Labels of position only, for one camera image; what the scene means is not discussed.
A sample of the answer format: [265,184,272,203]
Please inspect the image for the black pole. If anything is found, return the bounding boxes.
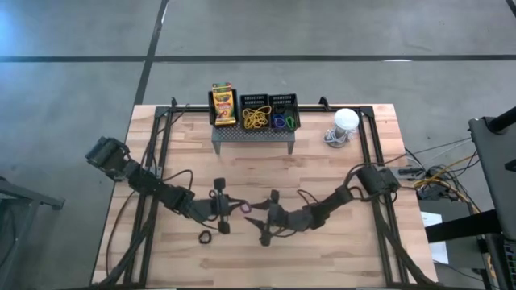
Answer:
[485,105,516,135]

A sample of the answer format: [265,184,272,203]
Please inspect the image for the white paper sheet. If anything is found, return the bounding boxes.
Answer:
[420,211,450,266]

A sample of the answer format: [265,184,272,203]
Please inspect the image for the tangled cable bundle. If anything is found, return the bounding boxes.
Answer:
[397,136,483,214]

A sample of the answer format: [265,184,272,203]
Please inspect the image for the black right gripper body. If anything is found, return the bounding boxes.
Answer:
[260,188,285,247]

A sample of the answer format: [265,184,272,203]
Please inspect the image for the white mushroom-shaped lamp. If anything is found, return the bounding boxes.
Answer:
[332,107,360,149]

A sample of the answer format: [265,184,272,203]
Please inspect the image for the grey metal cart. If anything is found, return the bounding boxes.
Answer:
[0,176,66,290]

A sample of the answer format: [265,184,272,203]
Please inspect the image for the black plastic basket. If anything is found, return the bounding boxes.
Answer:
[207,89,239,127]
[239,93,271,131]
[268,93,302,132]

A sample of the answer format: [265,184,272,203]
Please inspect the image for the white coiled cable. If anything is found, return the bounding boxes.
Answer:
[323,127,358,147]

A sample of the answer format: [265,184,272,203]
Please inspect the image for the grey perforated metal shelf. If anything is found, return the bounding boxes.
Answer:
[211,120,297,155]

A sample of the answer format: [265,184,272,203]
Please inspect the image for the black aluminium table frame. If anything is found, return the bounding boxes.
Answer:
[96,96,440,289]

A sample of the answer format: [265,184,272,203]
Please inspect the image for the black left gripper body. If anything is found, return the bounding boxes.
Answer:
[199,177,231,235]

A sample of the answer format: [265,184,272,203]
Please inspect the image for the grey flat panel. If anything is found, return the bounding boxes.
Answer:
[468,115,516,242]

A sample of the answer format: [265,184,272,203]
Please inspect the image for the black strut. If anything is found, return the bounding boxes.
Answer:
[425,209,503,243]

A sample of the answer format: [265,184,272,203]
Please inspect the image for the brown cable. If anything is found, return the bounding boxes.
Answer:
[104,188,136,280]

